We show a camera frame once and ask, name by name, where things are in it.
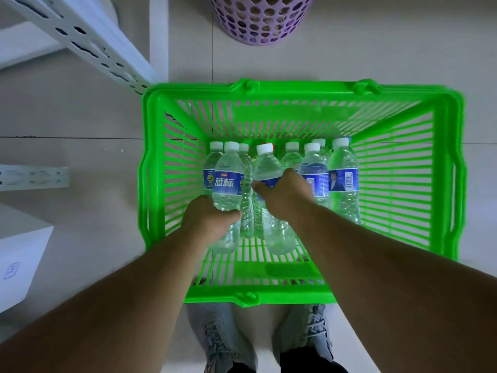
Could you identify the person's left hand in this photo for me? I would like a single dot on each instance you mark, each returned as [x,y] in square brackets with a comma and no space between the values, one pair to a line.
[204,219]

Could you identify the person's right hand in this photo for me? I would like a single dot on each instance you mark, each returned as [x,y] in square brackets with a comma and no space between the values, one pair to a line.
[289,194]

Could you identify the person's left thumb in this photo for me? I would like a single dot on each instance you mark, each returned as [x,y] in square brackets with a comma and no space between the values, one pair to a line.
[230,217]

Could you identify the person's right thumb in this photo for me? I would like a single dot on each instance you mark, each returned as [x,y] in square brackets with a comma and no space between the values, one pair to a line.
[261,187]

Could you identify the clear blue-label water bottle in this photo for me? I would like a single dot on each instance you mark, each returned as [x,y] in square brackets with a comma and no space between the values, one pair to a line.
[229,178]
[277,235]

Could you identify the person's left forearm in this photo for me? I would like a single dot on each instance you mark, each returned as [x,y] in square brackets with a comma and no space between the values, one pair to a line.
[116,306]

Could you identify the person's right forearm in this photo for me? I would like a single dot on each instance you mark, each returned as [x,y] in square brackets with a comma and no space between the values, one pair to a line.
[388,291]

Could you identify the row of plastic water bottles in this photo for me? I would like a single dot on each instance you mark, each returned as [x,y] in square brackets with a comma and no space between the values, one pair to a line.
[341,178]

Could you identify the person's grey left shoe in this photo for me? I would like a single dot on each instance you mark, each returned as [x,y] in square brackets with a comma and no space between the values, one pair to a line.
[219,337]

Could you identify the person's grey shoe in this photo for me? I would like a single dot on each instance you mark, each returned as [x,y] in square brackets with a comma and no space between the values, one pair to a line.
[305,332]
[219,337]

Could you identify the person's grey right shoe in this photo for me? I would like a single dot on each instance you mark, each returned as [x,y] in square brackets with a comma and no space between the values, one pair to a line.
[305,332]

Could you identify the green plastic shopping basket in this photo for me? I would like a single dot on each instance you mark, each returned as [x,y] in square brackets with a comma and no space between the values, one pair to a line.
[403,163]

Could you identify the person's black trousers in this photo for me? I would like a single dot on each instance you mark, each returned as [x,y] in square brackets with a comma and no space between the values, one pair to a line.
[310,363]

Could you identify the purple perforated plastic basket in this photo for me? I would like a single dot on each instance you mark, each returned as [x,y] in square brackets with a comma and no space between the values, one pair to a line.
[260,17]

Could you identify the white perforated metal shelf beam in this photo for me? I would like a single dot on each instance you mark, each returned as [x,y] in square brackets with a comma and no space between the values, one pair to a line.
[33,177]

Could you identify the white cardboard box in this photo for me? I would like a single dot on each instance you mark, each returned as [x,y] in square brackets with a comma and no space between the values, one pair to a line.
[19,260]

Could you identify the white perforated metal shelf upright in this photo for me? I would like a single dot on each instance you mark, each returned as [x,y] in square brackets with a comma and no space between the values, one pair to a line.
[93,44]

